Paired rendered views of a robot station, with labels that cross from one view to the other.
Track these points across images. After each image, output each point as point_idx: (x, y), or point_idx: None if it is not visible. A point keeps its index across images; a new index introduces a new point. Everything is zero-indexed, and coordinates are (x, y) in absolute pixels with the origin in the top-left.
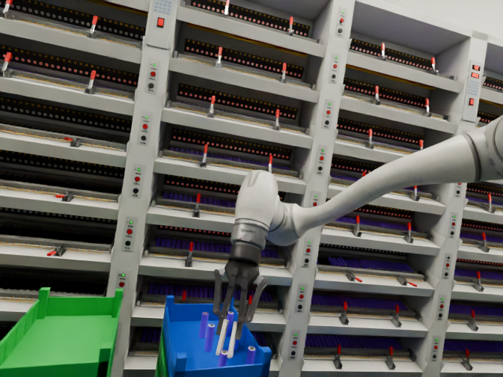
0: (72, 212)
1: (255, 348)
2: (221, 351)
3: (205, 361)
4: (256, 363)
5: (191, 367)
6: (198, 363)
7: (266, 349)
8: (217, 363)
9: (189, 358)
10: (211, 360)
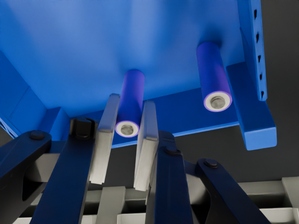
0: None
1: (231, 102)
2: (118, 128)
3: (79, 8)
4: (243, 24)
5: (53, 41)
6: (62, 19)
7: (259, 141)
8: (117, 12)
9: (28, 2)
10: (96, 1)
